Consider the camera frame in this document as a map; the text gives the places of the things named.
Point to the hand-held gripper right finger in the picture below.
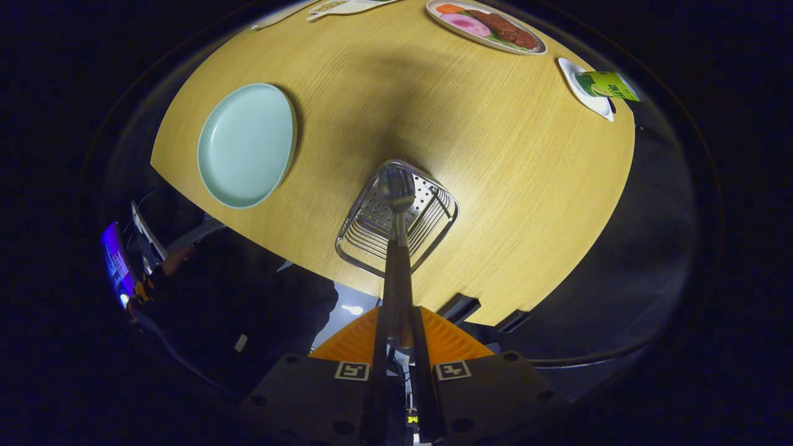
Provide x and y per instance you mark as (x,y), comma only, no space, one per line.
(424,384)

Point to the orange carrot slice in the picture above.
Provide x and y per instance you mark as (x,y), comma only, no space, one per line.
(450,8)

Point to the black table clamp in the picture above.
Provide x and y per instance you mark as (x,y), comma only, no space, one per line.
(458,308)
(513,321)

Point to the light grey laptop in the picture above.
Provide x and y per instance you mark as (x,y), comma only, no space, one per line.
(148,232)

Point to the brown grilled meat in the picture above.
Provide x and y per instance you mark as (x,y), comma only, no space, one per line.
(505,28)

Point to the green lettuce leaf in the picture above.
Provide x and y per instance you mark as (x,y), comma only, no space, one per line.
(495,41)

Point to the purple lit monitor screen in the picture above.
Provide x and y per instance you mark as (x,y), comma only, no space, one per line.
(116,266)

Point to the green label drink bottle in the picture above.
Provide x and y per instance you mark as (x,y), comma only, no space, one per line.
(610,85)

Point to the white divided snack dish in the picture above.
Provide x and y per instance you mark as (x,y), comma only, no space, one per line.
(353,8)

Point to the pale teal round plate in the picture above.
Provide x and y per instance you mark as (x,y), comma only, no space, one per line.
(248,145)

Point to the pink ham slice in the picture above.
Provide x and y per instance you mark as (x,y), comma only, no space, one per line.
(464,25)

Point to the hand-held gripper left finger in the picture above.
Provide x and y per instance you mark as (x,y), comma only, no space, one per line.
(379,384)

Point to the beige round food plate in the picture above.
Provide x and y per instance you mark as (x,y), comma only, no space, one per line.
(433,12)

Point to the white square coaster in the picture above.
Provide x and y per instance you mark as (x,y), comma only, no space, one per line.
(595,106)

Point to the yellow beans portion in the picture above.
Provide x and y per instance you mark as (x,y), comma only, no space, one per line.
(329,5)

